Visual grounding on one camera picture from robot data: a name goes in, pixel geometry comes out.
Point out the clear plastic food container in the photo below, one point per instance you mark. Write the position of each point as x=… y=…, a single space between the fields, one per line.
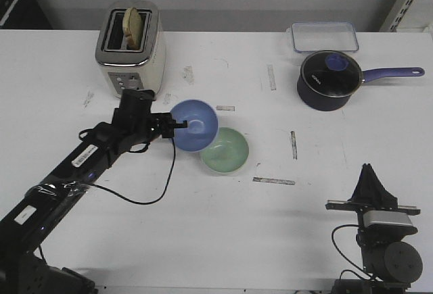
x=307 y=37

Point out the green bowl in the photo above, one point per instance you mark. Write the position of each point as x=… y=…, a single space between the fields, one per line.
x=227 y=153

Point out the cream and steel toaster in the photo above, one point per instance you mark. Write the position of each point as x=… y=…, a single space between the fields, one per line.
x=124 y=68

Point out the toast slice in toaster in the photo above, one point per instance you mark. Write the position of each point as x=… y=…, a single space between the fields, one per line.
x=132 y=27

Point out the glass pot lid blue knob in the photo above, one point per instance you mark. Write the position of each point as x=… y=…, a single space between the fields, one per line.
x=331 y=73

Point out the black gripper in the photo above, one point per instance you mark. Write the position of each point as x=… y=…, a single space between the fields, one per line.
x=163 y=125
x=380 y=197

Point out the white metal shelf upright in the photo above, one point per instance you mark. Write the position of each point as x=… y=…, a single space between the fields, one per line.
x=408 y=16

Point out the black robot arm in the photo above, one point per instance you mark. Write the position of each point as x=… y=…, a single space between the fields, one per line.
x=44 y=205
x=390 y=265

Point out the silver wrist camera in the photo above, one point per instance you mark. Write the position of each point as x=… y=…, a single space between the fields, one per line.
x=379 y=217

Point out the black box at back left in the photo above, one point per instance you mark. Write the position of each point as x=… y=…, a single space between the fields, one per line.
x=23 y=15

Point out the dark blue saucepan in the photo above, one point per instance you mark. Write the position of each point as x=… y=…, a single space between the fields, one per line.
x=327 y=104

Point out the blue bowl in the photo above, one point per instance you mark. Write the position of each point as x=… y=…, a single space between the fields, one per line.
x=202 y=125

